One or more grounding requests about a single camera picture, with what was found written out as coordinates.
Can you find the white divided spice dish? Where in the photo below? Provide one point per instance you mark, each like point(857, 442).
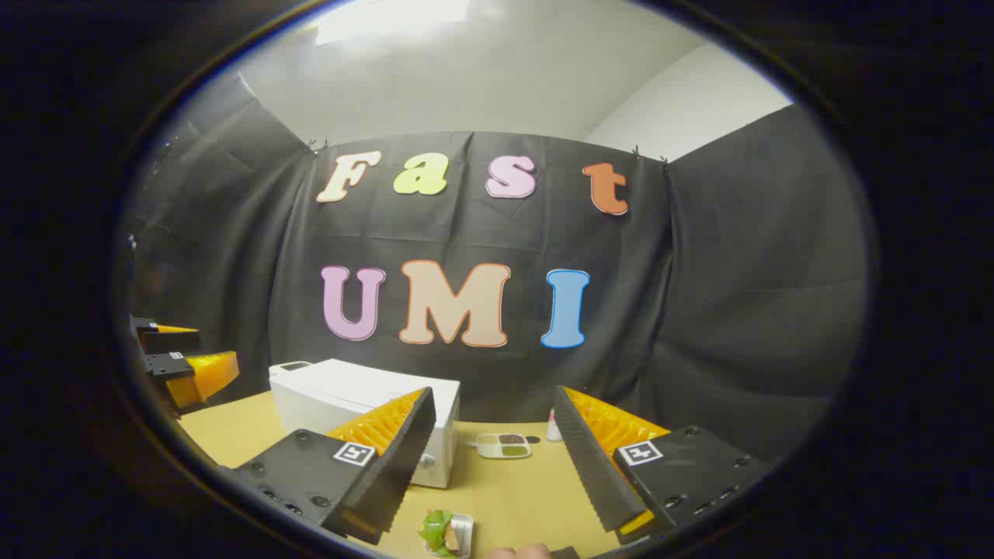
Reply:
point(489, 449)

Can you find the small white plastic tray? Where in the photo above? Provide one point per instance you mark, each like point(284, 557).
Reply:
point(464, 532)

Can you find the small pink label bottle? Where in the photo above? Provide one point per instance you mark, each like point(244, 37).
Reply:
point(553, 431)

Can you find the white microwave oven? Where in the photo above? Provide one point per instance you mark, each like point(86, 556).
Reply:
point(342, 388)

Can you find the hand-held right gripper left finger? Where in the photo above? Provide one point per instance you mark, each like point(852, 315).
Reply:
point(400, 458)

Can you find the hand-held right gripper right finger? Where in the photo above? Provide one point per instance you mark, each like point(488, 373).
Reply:
point(590, 466)

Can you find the lettuce sandwich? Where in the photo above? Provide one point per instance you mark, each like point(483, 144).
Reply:
point(435, 532)

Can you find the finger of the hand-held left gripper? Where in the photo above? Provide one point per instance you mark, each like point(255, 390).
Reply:
point(167, 341)
point(202, 376)

